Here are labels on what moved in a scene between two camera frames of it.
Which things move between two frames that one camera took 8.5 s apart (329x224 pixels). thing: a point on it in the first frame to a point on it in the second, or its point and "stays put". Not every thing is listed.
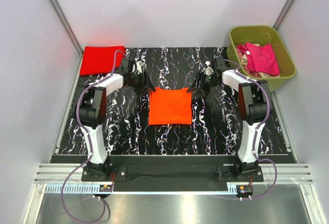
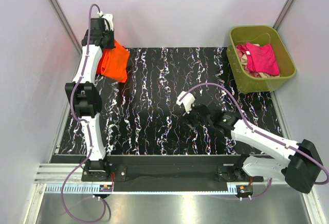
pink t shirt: [262, 58] stays put
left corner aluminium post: [61, 14] stays put
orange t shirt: [170, 107] to [112, 62]
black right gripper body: [202, 80] to [196, 116]
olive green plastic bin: [261, 54] stays put
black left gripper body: [140, 80] to [107, 43]
